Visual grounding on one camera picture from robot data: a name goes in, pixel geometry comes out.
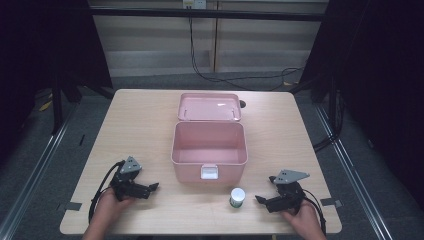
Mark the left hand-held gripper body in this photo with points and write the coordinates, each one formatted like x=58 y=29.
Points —
x=130 y=166

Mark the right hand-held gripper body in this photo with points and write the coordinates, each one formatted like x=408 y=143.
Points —
x=289 y=186

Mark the white bottle with green label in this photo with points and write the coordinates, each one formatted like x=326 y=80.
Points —
x=237 y=197

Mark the pink storage box with lid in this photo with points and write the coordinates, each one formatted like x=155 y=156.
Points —
x=209 y=146

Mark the person's right hand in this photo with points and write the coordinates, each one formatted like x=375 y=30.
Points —
x=302 y=217

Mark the person's left hand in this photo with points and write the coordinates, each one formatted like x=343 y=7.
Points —
x=110 y=207

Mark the grey tape strip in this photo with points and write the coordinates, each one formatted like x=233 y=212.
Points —
x=72 y=206
x=330 y=202

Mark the small black floor strip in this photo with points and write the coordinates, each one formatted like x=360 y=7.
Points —
x=81 y=140

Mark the black metal stand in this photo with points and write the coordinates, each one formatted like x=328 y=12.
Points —
x=333 y=100
x=57 y=103

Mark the yellow tape scrap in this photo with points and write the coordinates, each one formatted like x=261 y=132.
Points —
x=45 y=106

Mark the black curtain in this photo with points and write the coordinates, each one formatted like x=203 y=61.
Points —
x=380 y=76
x=43 y=46

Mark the black horizontal bar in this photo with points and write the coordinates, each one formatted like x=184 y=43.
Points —
x=206 y=14

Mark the aluminium floor rail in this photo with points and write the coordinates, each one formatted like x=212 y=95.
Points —
x=31 y=183
x=353 y=176

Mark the white wall socket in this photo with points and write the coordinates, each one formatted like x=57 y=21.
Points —
x=194 y=3

